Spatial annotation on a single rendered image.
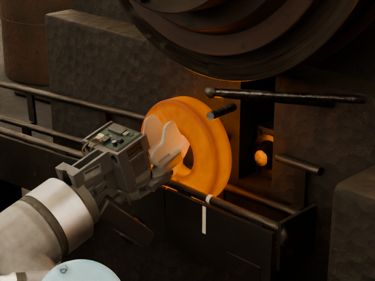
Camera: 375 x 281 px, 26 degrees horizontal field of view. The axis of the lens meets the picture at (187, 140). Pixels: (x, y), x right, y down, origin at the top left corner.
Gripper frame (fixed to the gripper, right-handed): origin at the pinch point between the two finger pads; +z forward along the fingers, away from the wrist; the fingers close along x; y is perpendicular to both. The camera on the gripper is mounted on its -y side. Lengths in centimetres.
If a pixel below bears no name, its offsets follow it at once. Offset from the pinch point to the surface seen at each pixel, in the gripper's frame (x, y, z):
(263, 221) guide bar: -17.8, -3.8, -5.1
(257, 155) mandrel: -7.7, -4.2, 6.0
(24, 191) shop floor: 143, -92, 41
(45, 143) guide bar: 27.9, -6.1, -5.9
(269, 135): -8.1, -2.2, 8.5
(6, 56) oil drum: 259, -101, 113
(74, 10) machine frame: 37.6, 7.2, 13.1
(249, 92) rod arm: -19.0, 15.1, -4.7
